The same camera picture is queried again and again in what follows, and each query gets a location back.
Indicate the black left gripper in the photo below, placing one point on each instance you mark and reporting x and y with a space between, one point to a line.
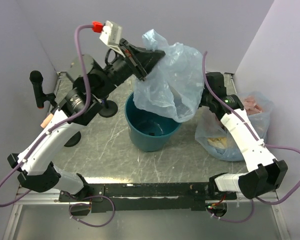
142 61

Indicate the light blue trash bag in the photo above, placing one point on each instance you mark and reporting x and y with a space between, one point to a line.
174 87

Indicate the teal plastic trash bin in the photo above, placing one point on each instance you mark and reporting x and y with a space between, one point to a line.
148 131

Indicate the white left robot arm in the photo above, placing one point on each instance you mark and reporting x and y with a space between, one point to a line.
38 173

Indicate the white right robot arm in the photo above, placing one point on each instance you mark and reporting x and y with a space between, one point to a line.
264 172

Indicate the clear bag with trash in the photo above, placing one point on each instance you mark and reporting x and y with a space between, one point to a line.
224 141

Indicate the black purple-mic stand base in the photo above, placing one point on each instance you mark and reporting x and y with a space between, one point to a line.
109 108

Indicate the black round stand base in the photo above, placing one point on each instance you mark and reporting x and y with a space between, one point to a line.
74 140

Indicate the black microphone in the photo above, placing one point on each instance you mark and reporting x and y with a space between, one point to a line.
36 80

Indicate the beige microphone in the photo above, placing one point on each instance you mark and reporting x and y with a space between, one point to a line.
47 120

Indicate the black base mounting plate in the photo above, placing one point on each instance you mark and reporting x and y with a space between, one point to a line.
149 196

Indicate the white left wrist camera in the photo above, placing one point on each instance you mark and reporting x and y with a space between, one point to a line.
110 34

